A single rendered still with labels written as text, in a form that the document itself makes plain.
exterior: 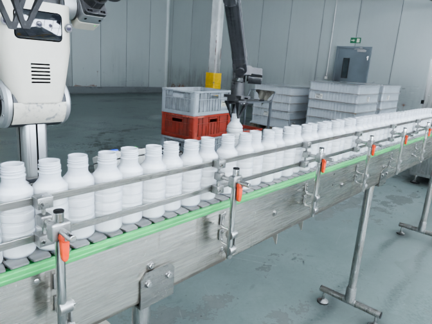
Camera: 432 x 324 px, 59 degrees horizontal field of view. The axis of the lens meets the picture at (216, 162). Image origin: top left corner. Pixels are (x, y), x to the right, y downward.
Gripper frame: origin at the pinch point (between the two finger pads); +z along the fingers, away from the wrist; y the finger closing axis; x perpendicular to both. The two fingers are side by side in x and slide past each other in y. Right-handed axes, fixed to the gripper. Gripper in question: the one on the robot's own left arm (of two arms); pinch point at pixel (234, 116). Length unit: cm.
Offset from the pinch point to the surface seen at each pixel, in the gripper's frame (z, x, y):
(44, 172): 3, 102, -40
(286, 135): 0.8, 21.3, -39.5
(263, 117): 63, -573, 379
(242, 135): 0, 45, -40
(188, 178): 9, 67, -41
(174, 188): 10, 72, -41
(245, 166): 8, 45, -41
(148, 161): 3, 79, -40
